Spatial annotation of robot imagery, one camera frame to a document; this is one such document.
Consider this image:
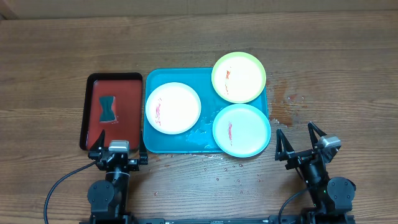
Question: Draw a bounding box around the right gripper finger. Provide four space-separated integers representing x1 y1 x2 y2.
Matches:
275 129 295 161
308 121 326 149

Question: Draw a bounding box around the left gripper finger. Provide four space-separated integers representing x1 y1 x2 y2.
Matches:
92 129 105 151
139 131 148 158

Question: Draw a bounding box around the green and pink sponge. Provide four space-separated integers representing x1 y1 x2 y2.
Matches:
99 96 116 123

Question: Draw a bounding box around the light blue plate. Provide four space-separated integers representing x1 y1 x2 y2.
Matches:
212 104 271 158

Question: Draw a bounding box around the white plate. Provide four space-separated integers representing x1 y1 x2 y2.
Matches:
145 82 201 134

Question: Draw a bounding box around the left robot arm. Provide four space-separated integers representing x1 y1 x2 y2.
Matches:
80 131 148 223

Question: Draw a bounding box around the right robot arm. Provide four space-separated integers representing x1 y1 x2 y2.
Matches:
273 122 356 224

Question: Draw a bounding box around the black and red tray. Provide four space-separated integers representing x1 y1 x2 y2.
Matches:
80 73 142 149

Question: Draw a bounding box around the teal plastic tray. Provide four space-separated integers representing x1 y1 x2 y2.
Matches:
143 68 268 154

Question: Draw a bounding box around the green plate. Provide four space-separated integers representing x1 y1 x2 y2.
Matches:
211 52 267 103

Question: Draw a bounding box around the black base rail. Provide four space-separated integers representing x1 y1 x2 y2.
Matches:
79 214 355 224

